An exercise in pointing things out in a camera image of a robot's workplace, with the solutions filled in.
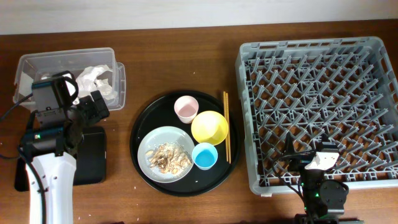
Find pink cup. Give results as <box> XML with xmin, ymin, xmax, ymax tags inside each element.
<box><xmin>174</xmin><ymin>95</ymin><xmax>199</xmax><ymax>124</ymax></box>

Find left wooden chopstick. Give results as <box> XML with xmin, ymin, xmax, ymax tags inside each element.
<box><xmin>223</xmin><ymin>91</ymin><xmax>228</xmax><ymax>162</ymax></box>

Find blue cup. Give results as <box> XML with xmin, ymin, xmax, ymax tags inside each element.
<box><xmin>192</xmin><ymin>142</ymin><xmax>218</xmax><ymax>170</ymax></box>

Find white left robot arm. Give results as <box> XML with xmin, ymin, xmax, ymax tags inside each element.
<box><xmin>18</xmin><ymin>91</ymin><xmax>109</xmax><ymax>223</ymax></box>

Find white tissue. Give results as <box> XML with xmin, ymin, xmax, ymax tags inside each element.
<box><xmin>76</xmin><ymin>65</ymin><xmax>117</xmax><ymax>100</ymax></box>

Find yellow bowl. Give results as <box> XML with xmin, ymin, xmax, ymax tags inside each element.
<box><xmin>191</xmin><ymin>111</ymin><xmax>226</xmax><ymax>146</ymax></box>

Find right wooden chopstick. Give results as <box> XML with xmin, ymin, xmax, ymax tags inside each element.
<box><xmin>224</xmin><ymin>92</ymin><xmax>231</xmax><ymax>164</ymax></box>

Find round black serving tray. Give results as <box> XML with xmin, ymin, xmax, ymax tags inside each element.
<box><xmin>129</xmin><ymin>90</ymin><xmax>241</xmax><ymax>197</ymax></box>

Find grey plate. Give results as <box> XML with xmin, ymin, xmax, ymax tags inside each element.
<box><xmin>137</xmin><ymin>126</ymin><xmax>194</xmax><ymax>184</ymax></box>

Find wooden chopstick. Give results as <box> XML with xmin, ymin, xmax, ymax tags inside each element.
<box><xmin>223</xmin><ymin>91</ymin><xmax>228</xmax><ymax>162</ymax></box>
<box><xmin>224</xmin><ymin>92</ymin><xmax>231</xmax><ymax>164</ymax></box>

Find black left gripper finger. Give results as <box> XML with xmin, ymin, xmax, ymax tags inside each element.
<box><xmin>77</xmin><ymin>96</ymin><xmax>97</xmax><ymax>126</ymax></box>
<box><xmin>91</xmin><ymin>90</ymin><xmax>110</xmax><ymax>119</ymax></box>

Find black rectangular tray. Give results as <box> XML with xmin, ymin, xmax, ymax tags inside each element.
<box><xmin>14</xmin><ymin>126</ymin><xmax>106</xmax><ymax>192</ymax></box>

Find clear plastic waste bin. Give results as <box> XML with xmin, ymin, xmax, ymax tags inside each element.
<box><xmin>13</xmin><ymin>47</ymin><xmax>126</xmax><ymax>111</ymax></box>

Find food scraps on plate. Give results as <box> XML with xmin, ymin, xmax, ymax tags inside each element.
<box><xmin>146</xmin><ymin>142</ymin><xmax>192</xmax><ymax>175</ymax></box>

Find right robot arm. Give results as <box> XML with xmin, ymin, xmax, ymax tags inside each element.
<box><xmin>282</xmin><ymin>133</ymin><xmax>349</xmax><ymax>223</ymax></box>

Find grey dishwasher rack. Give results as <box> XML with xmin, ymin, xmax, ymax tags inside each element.
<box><xmin>235</xmin><ymin>37</ymin><xmax>397</xmax><ymax>197</ymax></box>

